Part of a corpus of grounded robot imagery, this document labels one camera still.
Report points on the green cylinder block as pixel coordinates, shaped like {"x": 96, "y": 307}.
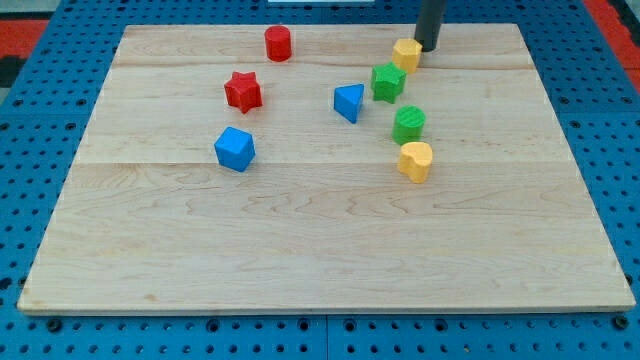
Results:
{"x": 408, "y": 124}

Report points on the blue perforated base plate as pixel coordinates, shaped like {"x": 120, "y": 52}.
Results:
{"x": 48, "y": 107}

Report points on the yellow heart block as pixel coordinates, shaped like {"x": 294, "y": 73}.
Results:
{"x": 415, "y": 160}

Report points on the green star block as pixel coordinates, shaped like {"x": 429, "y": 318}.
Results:
{"x": 387, "y": 82}

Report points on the wooden board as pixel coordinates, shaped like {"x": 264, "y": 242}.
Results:
{"x": 321, "y": 221}

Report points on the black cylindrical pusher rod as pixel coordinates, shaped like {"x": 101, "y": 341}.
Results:
{"x": 428, "y": 23}

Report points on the yellow hexagon block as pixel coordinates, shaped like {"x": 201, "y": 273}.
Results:
{"x": 406, "y": 54}

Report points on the red cylinder block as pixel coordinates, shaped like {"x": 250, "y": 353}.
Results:
{"x": 278, "y": 43}

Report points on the blue cube block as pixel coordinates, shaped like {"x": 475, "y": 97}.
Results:
{"x": 235, "y": 149}

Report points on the blue triangle block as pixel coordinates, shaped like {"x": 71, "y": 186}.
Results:
{"x": 348, "y": 101}

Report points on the red star block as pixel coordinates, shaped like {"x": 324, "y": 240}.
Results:
{"x": 243, "y": 91}

